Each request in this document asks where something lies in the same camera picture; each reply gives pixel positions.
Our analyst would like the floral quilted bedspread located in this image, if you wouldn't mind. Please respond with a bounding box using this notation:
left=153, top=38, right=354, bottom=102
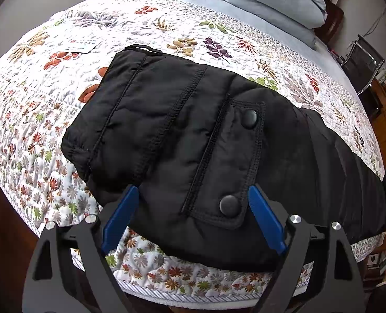
left=0, top=0, right=385, bottom=304

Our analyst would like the black office chair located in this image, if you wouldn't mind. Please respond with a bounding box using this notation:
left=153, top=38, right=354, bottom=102
left=340, top=34, right=386, bottom=118

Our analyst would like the black padded jacket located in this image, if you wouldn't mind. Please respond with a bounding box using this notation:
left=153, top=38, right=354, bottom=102
left=61, top=44, right=386, bottom=273

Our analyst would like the light blue pillow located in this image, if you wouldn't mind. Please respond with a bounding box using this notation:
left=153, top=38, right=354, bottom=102
left=217, top=0, right=318, bottom=51

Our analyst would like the light blue bed sheet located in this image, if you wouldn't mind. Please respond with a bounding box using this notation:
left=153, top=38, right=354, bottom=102
left=165, top=0, right=359, bottom=97

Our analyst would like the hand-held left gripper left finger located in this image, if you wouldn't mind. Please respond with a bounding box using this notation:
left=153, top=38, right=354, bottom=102
left=21, top=184, right=139, bottom=313

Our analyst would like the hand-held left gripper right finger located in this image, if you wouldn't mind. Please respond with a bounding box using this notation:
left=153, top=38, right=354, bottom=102
left=247, top=184, right=367, bottom=313

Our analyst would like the wall cable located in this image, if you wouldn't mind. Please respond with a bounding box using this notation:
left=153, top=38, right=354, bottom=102
left=365, top=5, right=386, bottom=37

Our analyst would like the white label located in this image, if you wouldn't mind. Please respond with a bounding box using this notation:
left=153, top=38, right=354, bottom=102
left=59, top=40, right=103, bottom=54

